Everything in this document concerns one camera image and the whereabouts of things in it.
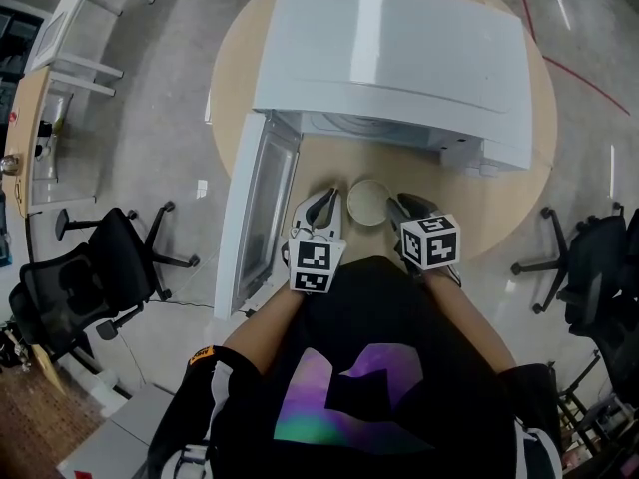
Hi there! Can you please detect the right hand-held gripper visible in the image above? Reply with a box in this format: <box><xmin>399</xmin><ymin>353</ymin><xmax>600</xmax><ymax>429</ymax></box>
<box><xmin>383</xmin><ymin>193</ymin><xmax>460</xmax><ymax>271</ymax></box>

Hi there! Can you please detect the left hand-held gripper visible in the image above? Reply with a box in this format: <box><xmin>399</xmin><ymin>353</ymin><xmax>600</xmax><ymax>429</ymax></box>
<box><xmin>287</xmin><ymin>187</ymin><xmax>348</xmax><ymax>296</ymax></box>

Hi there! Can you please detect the cream round bowl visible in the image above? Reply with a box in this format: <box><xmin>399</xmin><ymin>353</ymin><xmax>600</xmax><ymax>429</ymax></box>
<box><xmin>346</xmin><ymin>179</ymin><xmax>391</xmax><ymax>227</ymax></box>

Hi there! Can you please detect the white microwave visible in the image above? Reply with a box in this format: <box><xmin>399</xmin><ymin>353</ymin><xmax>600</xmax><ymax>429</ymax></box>
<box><xmin>213</xmin><ymin>0</ymin><xmax>538</xmax><ymax>321</ymax></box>

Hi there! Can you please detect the person's right forearm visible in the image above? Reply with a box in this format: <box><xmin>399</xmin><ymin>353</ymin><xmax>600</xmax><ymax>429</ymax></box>
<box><xmin>422</xmin><ymin>265</ymin><xmax>519</xmax><ymax>379</ymax></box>

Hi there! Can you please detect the person's left forearm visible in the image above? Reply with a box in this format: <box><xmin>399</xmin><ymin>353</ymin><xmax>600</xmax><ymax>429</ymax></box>
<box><xmin>222</xmin><ymin>286</ymin><xmax>307</xmax><ymax>374</ymax></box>

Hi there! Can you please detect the round wooden table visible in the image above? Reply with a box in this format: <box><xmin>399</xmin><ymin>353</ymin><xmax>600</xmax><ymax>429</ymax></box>
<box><xmin>209</xmin><ymin>0</ymin><xmax>559</xmax><ymax>264</ymax></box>

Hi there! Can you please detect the person's black printed shirt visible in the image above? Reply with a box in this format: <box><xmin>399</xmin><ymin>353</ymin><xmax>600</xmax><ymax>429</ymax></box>
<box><xmin>147</xmin><ymin>255</ymin><xmax>566</xmax><ymax>479</ymax></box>

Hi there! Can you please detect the black office chair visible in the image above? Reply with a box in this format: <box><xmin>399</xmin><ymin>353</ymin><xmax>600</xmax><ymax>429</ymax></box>
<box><xmin>8</xmin><ymin>201</ymin><xmax>202</xmax><ymax>363</ymax></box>
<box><xmin>509</xmin><ymin>201</ymin><xmax>639</xmax><ymax>339</ymax></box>

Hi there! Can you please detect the long wooden desk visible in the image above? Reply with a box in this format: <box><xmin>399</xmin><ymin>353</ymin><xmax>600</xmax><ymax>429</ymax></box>
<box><xmin>2</xmin><ymin>65</ymin><xmax>99</xmax><ymax>263</ymax></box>

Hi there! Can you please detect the flat grey tray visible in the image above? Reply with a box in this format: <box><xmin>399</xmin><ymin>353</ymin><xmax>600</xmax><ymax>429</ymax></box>
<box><xmin>32</xmin><ymin>10</ymin><xmax>69</xmax><ymax>67</ymax></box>

